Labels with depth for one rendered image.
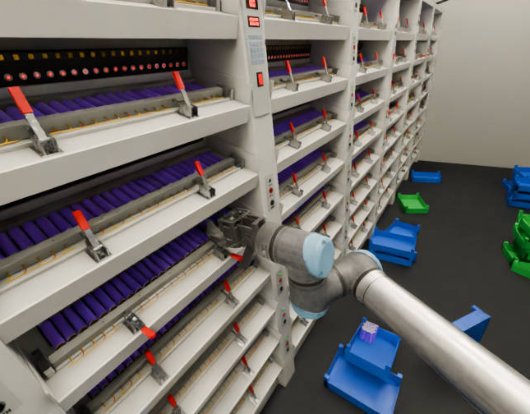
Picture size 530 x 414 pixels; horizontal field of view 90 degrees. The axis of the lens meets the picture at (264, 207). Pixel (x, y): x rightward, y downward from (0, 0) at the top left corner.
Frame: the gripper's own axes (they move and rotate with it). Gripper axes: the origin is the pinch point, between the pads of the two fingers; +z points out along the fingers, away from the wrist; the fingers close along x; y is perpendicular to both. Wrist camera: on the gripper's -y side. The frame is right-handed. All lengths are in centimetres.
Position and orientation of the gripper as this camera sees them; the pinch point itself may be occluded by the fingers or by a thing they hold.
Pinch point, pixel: (210, 228)
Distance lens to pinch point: 79.5
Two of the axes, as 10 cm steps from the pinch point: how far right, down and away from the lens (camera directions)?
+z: -8.0, -1.7, 5.8
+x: -5.8, 4.3, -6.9
